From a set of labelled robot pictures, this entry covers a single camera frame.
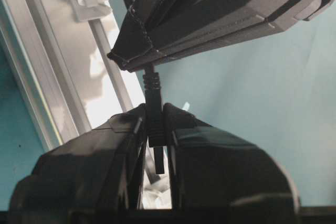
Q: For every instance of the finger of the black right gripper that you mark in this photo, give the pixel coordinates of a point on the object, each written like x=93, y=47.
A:
x=168, y=11
x=251, y=19

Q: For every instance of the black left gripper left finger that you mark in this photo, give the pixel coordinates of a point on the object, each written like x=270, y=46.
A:
x=96, y=176

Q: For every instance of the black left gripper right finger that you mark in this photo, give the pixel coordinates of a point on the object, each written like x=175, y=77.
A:
x=214, y=168

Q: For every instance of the teal table mat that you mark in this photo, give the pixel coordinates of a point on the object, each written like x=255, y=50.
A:
x=277, y=92

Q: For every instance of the aluminium rail profile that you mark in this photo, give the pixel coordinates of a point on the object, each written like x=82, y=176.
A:
x=59, y=51

